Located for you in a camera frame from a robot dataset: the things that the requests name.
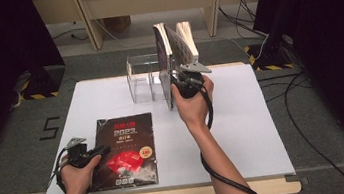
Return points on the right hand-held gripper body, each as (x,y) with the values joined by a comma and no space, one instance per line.
(188,84)

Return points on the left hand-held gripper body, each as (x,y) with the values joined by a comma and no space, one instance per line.
(80,154)

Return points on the purple magazine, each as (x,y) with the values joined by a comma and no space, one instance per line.
(163,61)

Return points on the black and red magazine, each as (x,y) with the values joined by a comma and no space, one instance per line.
(125,143)

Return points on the clear acrylic book rack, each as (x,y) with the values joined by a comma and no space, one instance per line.
(142,87)

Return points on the white book with picture grid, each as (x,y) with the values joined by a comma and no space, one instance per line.
(186,41)

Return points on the person's left hand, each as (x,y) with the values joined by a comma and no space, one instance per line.
(80,178)

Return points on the person's right hand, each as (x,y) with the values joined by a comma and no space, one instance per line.
(195,110)

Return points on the brown box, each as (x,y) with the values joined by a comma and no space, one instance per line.
(118,23)

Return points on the hazard-striped stand base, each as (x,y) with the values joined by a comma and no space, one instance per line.
(43,83)
(271,58)

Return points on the beige desk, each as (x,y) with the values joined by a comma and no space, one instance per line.
(133,1)

